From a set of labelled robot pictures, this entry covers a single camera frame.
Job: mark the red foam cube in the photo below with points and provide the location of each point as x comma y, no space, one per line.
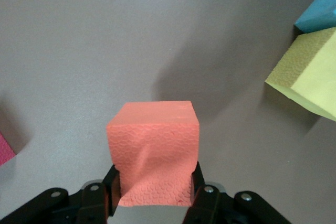
5,151

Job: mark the yellow foam cube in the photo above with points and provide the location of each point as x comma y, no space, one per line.
315,82

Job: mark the blue foam cube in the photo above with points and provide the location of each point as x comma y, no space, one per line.
320,11

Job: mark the paper table cover sheet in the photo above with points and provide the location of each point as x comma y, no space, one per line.
131,37

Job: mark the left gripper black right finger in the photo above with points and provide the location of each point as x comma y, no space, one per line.
215,205

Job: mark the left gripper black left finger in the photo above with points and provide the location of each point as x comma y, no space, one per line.
89,205

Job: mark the orange foam cube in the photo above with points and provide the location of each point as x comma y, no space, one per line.
152,145

